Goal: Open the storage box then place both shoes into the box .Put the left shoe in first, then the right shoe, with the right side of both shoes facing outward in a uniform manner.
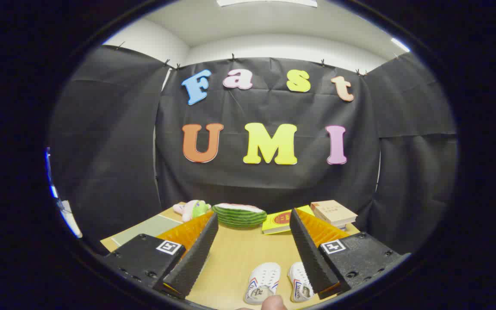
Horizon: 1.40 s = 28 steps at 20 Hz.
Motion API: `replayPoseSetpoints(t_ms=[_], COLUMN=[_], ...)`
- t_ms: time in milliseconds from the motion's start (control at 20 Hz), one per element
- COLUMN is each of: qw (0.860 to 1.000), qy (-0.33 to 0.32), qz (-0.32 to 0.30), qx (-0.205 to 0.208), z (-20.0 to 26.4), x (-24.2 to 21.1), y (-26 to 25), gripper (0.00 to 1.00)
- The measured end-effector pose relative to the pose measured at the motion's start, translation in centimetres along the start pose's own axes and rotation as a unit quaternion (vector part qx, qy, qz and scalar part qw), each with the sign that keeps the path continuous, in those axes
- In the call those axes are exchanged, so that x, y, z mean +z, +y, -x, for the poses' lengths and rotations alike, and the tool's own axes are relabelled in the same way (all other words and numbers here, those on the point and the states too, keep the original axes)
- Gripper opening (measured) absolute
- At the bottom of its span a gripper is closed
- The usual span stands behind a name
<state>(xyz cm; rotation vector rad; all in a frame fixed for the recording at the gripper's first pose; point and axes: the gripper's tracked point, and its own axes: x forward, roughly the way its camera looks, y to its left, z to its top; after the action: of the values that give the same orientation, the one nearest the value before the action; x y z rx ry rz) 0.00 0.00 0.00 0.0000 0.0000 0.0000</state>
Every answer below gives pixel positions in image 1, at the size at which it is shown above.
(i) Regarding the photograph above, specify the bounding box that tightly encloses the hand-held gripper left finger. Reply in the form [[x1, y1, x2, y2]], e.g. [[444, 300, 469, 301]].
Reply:
[[100, 210, 219, 300]]

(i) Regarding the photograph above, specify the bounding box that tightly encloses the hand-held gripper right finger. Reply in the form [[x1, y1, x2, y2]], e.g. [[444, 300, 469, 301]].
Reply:
[[289, 208, 412, 301]]

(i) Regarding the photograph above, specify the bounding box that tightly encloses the white shoe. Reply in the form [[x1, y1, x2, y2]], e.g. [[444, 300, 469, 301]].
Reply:
[[288, 261, 316, 303], [245, 262, 282, 305]]

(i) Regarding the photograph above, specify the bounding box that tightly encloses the beige fabric storage box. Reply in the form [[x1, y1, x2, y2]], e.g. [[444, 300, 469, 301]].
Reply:
[[100, 214, 188, 252]]

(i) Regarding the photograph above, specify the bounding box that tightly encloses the pink and green plush toy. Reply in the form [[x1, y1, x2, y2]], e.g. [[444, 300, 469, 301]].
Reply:
[[173, 199, 212, 223]]

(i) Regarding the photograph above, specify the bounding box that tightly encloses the tan book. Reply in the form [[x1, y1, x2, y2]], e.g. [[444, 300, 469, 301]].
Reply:
[[310, 200, 358, 227]]

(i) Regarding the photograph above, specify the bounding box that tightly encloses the yellow book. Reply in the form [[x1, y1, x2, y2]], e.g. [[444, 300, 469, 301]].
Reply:
[[262, 205, 315, 235]]

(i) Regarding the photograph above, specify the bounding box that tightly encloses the watermelon slice plush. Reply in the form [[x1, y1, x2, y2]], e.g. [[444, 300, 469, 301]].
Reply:
[[212, 203, 268, 228]]

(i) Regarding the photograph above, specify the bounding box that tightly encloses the white paper sheet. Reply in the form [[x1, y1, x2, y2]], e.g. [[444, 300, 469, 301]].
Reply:
[[45, 146, 83, 239]]

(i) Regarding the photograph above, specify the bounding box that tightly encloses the ceiling light panel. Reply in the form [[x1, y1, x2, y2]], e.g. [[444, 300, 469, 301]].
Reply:
[[216, 0, 318, 8], [391, 37, 411, 53]]

